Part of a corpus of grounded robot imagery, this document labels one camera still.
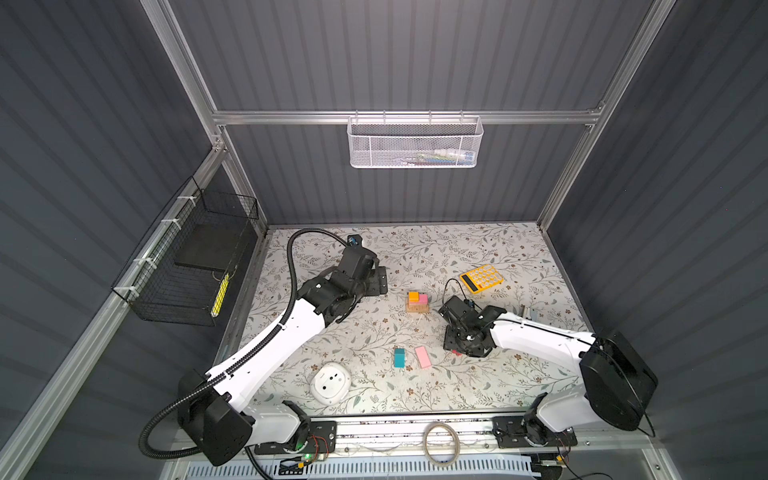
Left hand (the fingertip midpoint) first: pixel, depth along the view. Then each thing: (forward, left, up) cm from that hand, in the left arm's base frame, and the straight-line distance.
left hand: (371, 274), depth 77 cm
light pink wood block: (-14, -14, -23) cm, 30 cm away
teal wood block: (-14, -7, -23) cm, 28 cm away
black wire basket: (0, +47, +4) cm, 48 cm away
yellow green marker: (-8, +35, +4) cm, 36 cm away
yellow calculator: (+12, -38, -21) cm, 45 cm away
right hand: (-12, -24, -21) cm, 34 cm away
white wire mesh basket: (+68, -20, -1) cm, 71 cm away
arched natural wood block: (+2, -15, -22) cm, 27 cm away
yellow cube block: (+3, -13, -18) cm, 22 cm away
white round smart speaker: (-21, +12, -20) cm, 31 cm away
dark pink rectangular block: (+3, -16, -18) cm, 25 cm away
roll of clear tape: (-36, -19, -23) cm, 47 cm away
